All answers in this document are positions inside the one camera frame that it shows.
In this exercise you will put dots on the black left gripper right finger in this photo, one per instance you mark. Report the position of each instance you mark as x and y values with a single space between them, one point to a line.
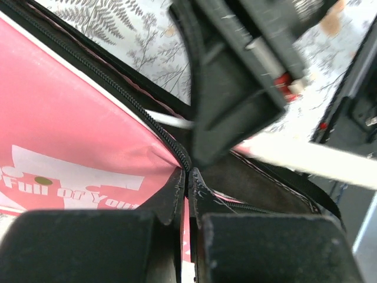
202 200

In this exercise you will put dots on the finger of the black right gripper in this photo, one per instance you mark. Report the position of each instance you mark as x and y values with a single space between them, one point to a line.
232 95

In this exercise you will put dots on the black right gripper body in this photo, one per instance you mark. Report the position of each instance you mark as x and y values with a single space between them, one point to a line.
281 24

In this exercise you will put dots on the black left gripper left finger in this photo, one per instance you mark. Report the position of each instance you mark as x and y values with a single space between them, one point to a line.
166 201

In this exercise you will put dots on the pink racket cover bag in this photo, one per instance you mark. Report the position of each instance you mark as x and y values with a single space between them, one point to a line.
78 144

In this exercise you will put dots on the pink racket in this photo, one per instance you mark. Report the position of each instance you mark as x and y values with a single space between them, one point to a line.
311 158

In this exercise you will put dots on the floral table mat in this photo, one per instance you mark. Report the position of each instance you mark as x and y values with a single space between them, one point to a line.
141 34

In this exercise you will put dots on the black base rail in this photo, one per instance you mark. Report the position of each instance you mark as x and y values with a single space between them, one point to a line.
349 122

